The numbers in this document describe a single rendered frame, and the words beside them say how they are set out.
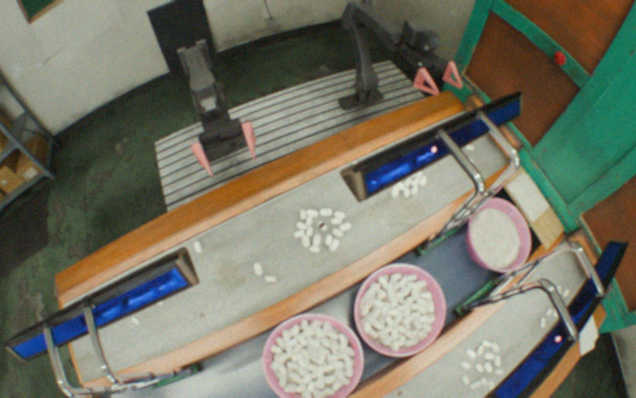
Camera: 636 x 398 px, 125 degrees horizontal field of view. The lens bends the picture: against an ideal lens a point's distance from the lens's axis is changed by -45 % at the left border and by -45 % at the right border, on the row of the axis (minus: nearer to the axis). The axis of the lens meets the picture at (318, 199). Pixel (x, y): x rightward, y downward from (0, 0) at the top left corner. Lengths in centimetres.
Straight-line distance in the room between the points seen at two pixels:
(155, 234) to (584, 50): 146
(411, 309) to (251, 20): 245
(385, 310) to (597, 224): 85
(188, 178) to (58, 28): 185
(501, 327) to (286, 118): 111
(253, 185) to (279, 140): 28
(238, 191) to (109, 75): 204
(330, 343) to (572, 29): 117
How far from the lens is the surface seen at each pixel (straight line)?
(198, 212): 97
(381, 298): 87
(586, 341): 131
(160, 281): 58
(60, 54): 270
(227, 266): 91
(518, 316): 107
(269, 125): 122
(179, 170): 121
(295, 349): 84
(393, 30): 99
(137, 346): 101
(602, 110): 106
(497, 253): 108
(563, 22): 106
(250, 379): 94
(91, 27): 257
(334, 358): 85
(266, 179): 96
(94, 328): 62
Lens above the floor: 159
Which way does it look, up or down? 63 degrees down
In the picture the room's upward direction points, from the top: 1 degrees clockwise
